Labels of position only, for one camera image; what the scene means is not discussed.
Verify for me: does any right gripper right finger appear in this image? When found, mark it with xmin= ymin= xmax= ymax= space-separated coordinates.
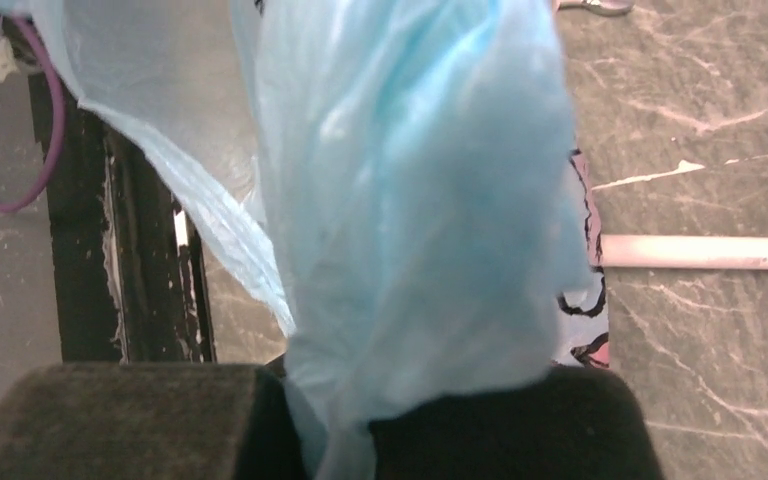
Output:
xmin=370 ymin=366 xmax=665 ymax=480

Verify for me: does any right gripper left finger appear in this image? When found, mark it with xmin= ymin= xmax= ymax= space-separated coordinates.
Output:
xmin=0 ymin=362 xmax=305 ymax=479

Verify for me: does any light blue plastic bag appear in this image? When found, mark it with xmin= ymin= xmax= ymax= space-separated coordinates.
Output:
xmin=0 ymin=1 xmax=590 ymax=479

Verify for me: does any silver wrench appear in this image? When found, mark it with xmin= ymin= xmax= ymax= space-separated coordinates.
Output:
xmin=553 ymin=0 xmax=635 ymax=17

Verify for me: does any white PVC pipe frame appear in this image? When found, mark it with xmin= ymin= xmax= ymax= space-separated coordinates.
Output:
xmin=601 ymin=235 xmax=768 ymax=271

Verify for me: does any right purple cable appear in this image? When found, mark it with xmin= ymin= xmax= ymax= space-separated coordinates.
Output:
xmin=0 ymin=16 xmax=67 ymax=215

